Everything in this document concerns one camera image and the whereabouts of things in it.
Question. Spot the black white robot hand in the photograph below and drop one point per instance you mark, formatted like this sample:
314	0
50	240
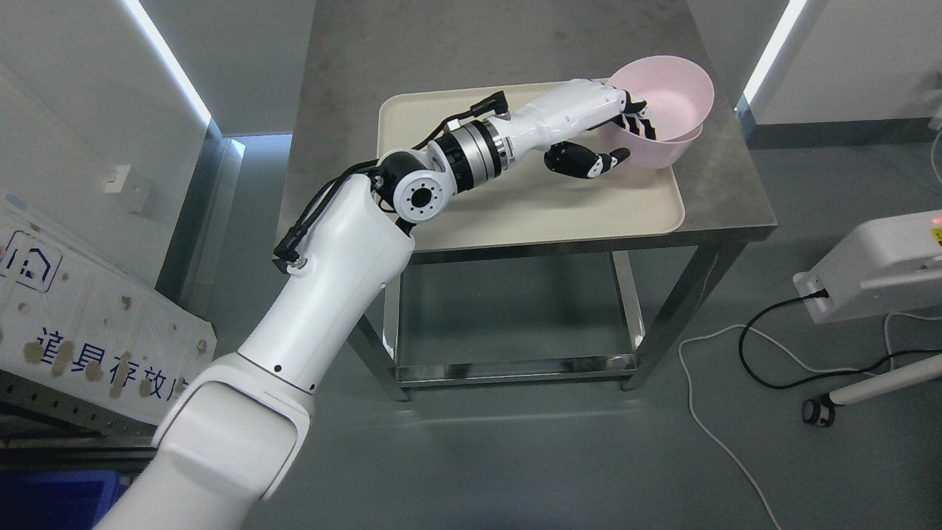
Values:
549	122

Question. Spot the pink bowl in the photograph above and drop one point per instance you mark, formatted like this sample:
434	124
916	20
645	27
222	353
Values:
678	93
645	153

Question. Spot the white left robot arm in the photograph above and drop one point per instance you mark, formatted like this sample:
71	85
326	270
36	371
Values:
231	438

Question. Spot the metal shelf rack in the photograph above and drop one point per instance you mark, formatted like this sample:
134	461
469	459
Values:
46	430

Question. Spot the cream plastic tray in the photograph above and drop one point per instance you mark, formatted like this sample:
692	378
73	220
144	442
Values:
528	204

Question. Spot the stainless steel table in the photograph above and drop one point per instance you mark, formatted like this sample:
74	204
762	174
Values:
364	56

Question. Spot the white machine on stand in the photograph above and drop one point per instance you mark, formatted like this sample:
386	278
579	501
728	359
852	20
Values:
882	266

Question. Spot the white stand leg with caster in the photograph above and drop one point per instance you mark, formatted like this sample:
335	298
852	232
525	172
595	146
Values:
821	411

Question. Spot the white sign board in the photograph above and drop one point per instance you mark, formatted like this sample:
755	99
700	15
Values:
75	324

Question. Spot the blue bin lower left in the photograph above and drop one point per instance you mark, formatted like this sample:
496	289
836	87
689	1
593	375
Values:
57	500

